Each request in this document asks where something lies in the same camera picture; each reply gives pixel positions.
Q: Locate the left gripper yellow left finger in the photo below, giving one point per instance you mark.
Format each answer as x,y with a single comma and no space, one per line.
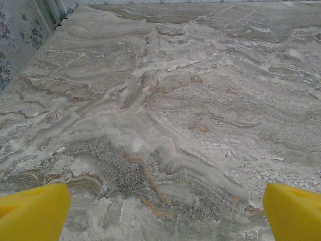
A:
30,216

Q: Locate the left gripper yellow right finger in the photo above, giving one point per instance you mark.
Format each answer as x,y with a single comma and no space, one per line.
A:
296,218

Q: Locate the aluminium frame post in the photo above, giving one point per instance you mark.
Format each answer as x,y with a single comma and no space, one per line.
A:
54,10

